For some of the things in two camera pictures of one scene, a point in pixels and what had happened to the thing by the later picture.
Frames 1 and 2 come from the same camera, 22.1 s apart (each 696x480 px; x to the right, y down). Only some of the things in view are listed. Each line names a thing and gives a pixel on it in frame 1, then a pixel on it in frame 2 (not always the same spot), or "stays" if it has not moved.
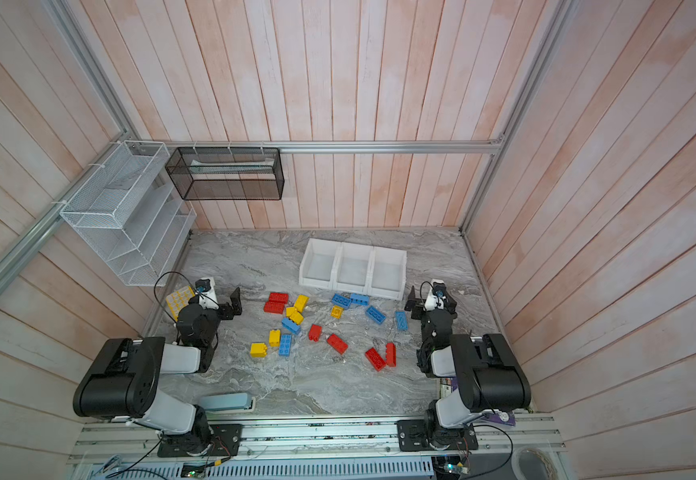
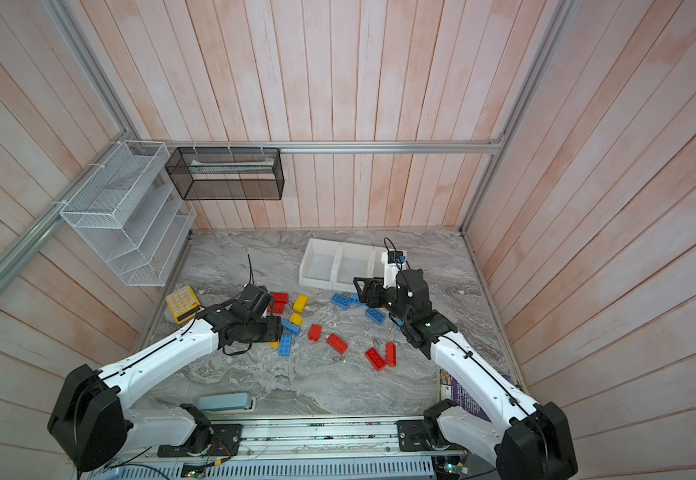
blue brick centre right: (375, 314) stays
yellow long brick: (301, 302) stays
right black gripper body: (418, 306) to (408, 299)
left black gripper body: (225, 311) to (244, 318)
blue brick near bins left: (342, 301) stays
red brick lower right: (375, 359) stays
